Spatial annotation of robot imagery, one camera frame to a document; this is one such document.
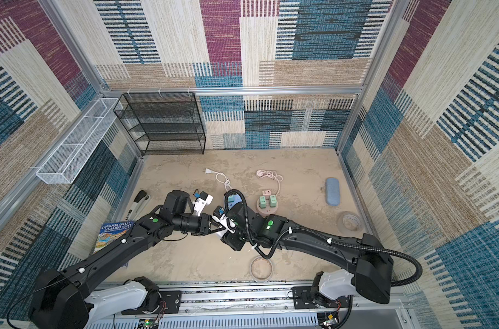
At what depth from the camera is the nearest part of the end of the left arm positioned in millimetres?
674

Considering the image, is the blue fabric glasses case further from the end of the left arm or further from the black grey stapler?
the black grey stapler

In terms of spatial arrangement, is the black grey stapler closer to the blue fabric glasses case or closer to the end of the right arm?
the end of the right arm

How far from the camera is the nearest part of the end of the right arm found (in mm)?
555

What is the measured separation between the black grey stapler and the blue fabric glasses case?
88 cm

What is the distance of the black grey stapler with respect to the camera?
0.94 meters

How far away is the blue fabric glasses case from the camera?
0.99 meters
